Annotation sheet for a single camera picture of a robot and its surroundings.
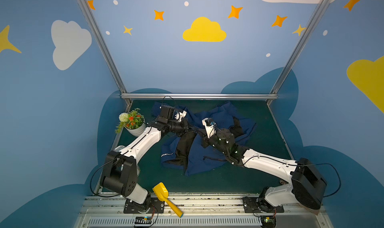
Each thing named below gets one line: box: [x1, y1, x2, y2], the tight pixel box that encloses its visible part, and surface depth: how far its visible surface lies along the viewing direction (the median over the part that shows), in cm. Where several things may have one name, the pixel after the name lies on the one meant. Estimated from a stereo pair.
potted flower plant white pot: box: [115, 108, 146, 137], surface depth 92 cm
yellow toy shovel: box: [152, 182, 184, 218], surface depth 79 cm
